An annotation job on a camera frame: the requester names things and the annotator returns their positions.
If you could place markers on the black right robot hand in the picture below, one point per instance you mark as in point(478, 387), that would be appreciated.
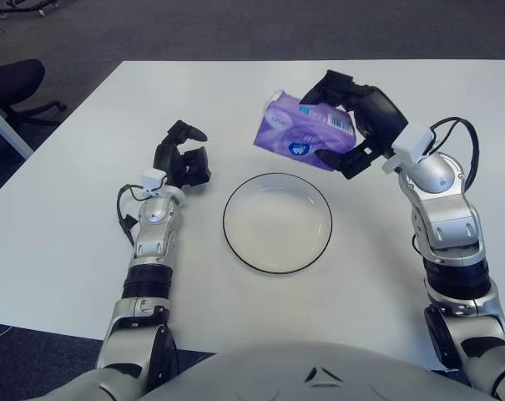
point(379, 113)

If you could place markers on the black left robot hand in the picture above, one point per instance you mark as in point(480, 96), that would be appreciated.
point(168, 160)

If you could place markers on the purple tissue paper pack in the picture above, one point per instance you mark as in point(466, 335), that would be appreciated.
point(285, 129)

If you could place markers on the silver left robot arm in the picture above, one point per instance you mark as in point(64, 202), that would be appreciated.
point(152, 238)

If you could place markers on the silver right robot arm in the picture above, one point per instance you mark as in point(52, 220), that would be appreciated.
point(444, 209)

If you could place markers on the white plate with black rim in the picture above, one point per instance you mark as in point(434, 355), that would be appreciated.
point(277, 225)

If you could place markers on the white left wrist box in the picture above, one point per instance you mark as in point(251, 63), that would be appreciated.
point(153, 179)

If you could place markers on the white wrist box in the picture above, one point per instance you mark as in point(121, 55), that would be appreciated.
point(412, 140)
point(153, 179)

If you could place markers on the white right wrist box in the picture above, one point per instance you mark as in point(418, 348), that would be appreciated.
point(412, 140)

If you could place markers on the white desk leg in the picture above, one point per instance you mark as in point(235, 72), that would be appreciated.
point(8, 131)

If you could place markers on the black office chair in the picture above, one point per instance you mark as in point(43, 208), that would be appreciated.
point(10, 79)

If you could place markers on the black wheeled rack base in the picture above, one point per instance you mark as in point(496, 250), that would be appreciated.
point(41, 12)

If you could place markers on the grey robot torso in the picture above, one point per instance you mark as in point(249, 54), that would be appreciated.
point(302, 372)

